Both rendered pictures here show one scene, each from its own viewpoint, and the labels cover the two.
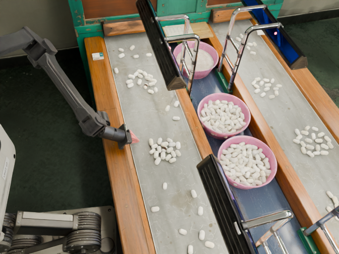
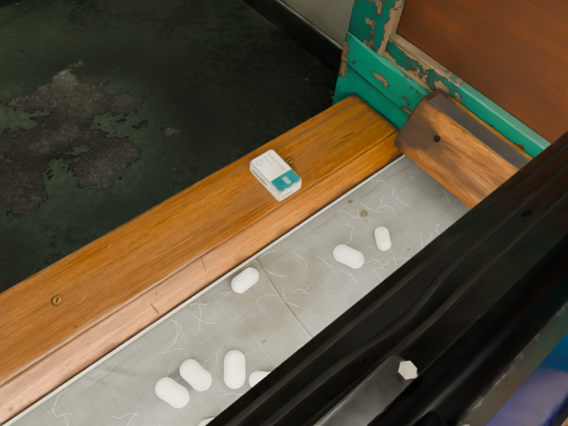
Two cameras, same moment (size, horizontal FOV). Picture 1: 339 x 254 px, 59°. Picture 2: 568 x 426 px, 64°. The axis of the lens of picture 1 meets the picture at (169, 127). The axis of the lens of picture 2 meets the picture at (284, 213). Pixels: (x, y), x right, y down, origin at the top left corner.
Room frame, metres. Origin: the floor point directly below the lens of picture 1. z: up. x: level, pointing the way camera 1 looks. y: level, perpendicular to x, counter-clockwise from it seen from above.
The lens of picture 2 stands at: (1.16, 0.11, 1.23)
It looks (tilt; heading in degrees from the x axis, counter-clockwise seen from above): 57 degrees down; 66
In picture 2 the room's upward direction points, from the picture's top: 7 degrees clockwise
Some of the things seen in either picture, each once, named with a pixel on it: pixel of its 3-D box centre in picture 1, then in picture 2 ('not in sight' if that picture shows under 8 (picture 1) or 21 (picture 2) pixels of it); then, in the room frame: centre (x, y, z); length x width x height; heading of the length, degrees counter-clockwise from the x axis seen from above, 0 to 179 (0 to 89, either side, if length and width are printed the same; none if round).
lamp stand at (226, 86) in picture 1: (245, 52); not in sight; (1.29, -0.36, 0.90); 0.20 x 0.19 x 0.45; 20
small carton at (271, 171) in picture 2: (98, 56); (275, 174); (1.29, 0.44, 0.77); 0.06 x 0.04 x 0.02; 110
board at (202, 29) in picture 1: (184, 32); not in sight; (1.59, -0.04, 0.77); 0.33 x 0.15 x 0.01; 110
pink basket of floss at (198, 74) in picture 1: (194, 61); not in sight; (1.39, -0.11, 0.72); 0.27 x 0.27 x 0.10
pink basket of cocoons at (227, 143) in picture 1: (244, 165); not in sight; (0.71, -0.36, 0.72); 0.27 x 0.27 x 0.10
